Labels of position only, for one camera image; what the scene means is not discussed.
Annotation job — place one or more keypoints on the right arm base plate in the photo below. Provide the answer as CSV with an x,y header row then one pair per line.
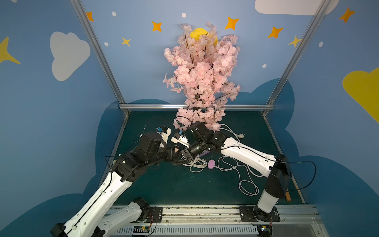
x,y
254,214

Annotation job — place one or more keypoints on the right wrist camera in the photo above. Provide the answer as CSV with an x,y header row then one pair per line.
x,y
179,137

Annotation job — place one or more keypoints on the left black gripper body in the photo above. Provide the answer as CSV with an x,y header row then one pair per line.
x,y
172,154

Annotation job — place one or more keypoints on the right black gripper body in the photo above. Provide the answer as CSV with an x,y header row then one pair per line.
x,y
187,152

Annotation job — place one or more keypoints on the purple power strip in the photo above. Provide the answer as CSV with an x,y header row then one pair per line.
x,y
204,153

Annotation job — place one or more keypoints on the green circuit board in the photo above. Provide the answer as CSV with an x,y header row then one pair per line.
x,y
141,230

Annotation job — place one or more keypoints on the aluminium front rail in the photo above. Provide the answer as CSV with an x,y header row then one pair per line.
x,y
225,221

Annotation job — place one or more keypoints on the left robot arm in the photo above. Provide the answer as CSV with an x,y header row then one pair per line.
x,y
91,220

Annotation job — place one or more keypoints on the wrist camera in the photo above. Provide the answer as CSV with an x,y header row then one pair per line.
x,y
179,137
165,132

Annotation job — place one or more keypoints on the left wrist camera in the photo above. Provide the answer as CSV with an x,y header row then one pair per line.
x,y
165,132

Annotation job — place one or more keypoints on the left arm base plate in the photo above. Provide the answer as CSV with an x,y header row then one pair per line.
x,y
154,213

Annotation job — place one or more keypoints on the pink artificial blossom tree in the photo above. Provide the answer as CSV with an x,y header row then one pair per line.
x,y
203,66

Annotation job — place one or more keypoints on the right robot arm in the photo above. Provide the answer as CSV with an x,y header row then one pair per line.
x,y
276,169

